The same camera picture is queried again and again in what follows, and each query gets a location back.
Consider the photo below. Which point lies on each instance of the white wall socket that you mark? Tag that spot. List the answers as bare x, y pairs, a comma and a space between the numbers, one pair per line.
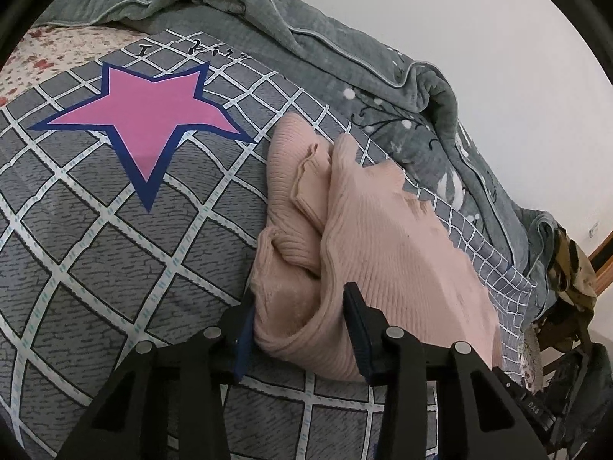
594, 230

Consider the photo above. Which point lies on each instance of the dark cloth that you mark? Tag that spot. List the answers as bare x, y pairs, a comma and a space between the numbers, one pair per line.
577, 383

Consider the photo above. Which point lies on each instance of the pink knit sweater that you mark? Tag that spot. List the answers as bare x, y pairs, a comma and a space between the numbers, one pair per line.
383, 230

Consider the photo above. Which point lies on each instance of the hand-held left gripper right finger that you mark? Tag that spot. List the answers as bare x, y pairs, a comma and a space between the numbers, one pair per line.
359, 335

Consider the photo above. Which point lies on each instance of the wooden door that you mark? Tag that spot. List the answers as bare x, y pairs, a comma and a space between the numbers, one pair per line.
603, 256

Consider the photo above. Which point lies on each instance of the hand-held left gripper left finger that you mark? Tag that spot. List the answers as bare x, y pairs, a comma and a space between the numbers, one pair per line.
243, 340

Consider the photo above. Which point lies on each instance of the olive bag on chair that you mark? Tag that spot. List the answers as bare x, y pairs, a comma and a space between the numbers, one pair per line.
577, 273

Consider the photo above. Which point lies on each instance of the grey checked star blanket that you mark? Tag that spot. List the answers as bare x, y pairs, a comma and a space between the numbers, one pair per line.
96, 249

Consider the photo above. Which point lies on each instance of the grey-green flower quilt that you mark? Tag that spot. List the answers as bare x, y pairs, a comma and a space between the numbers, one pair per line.
335, 48

